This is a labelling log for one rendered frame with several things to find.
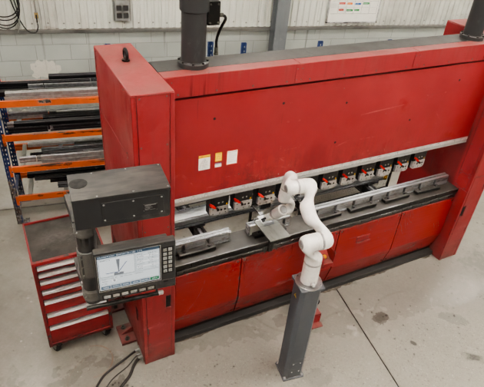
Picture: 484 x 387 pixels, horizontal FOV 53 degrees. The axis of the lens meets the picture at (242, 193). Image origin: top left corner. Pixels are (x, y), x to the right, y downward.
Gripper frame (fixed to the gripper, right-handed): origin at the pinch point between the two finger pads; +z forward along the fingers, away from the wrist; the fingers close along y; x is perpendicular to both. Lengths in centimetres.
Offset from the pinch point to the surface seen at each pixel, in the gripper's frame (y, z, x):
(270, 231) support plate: 3.5, -6.1, 10.8
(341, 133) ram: -60, -50, -44
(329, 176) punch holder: -57, -20, -18
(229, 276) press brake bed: 35, 25, 34
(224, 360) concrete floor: 50, 51, 98
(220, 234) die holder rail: 39.7, 5.9, 1.8
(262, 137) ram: 12, -56, -50
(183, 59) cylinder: 67, -93, -96
